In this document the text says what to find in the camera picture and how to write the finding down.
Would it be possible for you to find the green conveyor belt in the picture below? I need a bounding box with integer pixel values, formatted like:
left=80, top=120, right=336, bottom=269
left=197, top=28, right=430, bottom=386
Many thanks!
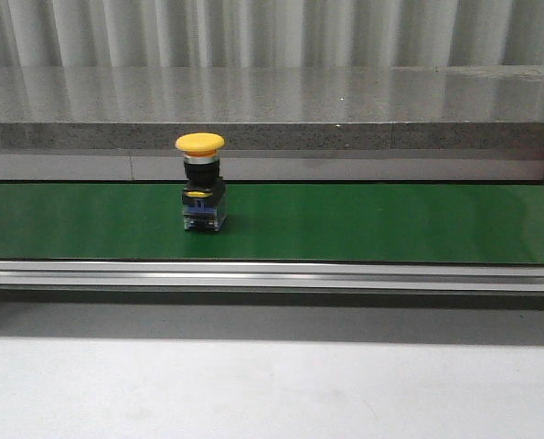
left=0, top=183, right=544, bottom=264

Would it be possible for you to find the grey speckled stone counter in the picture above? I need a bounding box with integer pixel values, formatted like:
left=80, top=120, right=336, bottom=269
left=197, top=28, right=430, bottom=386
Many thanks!
left=0, top=67, right=544, bottom=154

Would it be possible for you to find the white panel under counter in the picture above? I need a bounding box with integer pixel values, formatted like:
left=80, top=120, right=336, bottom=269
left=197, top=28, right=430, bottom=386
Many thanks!
left=0, top=149, right=544, bottom=181

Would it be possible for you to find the white pleated curtain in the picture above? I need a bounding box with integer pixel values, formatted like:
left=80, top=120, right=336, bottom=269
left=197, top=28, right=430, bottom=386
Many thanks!
left=0, top=1, right=544, bottom=68

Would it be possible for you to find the aluminium conveyor frame rail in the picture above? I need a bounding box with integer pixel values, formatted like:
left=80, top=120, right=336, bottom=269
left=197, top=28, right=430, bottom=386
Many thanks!
left=0, top=261, right=544, bottom=296

